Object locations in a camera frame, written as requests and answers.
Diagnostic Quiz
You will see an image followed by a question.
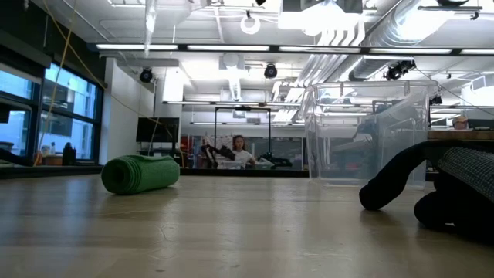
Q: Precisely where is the dark flat monitor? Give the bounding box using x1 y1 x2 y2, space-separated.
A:
467 118 494 131

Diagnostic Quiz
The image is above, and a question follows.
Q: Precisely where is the black bottle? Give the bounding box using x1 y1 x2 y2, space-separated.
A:
62 141 77 166

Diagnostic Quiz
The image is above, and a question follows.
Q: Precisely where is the large dark-framed window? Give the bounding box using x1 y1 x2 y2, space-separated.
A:
0 61 102 165

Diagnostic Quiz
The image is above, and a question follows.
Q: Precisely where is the black monitor on stand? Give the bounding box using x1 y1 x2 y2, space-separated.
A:
135 117 181 144

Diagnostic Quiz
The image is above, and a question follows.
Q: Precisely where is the silver ventilation duct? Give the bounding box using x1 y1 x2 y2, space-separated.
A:
349 56 389 83

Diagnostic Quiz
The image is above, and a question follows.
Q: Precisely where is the clear plastic bin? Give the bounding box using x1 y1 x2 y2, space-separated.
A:
300 80 440 190

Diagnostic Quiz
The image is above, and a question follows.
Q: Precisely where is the black grey work glove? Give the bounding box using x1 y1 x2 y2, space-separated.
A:
358 139 494 245

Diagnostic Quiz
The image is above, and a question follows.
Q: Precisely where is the white ring lamp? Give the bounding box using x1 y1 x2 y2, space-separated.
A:
239 13 262 36

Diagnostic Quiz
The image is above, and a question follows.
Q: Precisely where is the green bandage roll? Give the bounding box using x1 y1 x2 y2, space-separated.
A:
100 154 181 195

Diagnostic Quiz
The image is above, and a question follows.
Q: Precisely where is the black ceiling spotlight cluster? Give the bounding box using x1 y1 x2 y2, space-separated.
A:
384 59 417 81

